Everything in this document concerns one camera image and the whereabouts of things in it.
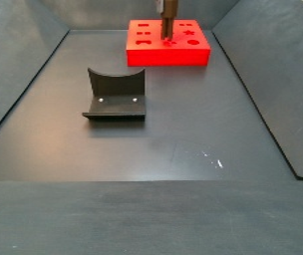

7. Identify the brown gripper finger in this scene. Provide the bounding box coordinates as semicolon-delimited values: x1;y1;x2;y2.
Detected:
165;0;177;38
154;0;165;38

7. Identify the red foam shape board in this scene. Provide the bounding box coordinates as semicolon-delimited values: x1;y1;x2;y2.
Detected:
126;20;210;66

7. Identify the dark curved holder bracket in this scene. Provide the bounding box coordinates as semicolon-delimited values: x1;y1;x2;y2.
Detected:
82;69;146;120

